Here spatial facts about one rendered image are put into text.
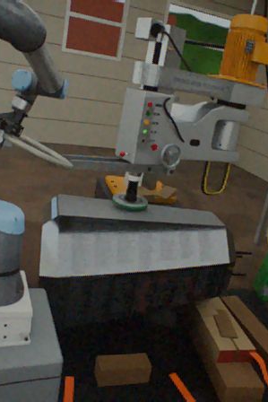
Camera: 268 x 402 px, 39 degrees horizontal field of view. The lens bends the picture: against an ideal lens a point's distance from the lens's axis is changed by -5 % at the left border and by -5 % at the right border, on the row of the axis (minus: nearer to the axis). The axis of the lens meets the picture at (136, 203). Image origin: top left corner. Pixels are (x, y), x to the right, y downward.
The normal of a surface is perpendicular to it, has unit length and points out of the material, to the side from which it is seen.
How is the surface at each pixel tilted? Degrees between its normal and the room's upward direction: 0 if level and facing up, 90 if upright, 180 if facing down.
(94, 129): 90
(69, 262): 45
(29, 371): 90
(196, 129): 90
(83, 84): 90
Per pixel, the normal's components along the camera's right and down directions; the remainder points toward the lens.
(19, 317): 0.33, 0.36
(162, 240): 0.30, -0.42
